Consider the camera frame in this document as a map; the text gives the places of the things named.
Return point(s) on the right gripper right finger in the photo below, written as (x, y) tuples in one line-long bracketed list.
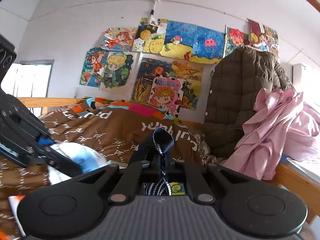
[(189, 175)]

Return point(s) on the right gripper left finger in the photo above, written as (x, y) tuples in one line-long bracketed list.
[(131, 182)]

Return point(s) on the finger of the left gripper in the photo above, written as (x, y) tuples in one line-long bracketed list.
[(45, 155), (46, 141)]

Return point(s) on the navy striped sock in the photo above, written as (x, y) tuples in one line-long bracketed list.
[(155, 149)]

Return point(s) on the white blue baby sock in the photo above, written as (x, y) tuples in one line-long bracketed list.
[(87, 158)]

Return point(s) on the grey tray with cartoon picture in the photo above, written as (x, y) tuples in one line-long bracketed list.
[(175, 187)]

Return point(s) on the window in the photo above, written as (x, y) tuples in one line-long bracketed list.
[(28, 79)]

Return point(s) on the white orange medicine box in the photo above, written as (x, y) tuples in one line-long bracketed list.
[(14, 201)]

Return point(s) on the brown patterned quilt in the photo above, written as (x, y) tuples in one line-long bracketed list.
[(113, 130)]

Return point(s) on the pink cartoon girl picture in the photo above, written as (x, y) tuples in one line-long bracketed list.
[(167, 94)]

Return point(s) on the blond boy drawing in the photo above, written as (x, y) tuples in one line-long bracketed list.
[(117, 76)]

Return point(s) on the dark swirl painting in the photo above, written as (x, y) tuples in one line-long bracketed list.
[(150, 69)]

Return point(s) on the pink shirt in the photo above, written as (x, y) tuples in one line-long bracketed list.
[(284, 124)]

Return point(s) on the brown quilted jacket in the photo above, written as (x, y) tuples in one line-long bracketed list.
[(235, 83)]

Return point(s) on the top row drawings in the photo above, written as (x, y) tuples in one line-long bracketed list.
[(186, 41)]

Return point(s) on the wooden bed frame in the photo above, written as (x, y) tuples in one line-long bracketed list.
[(300, 185)]

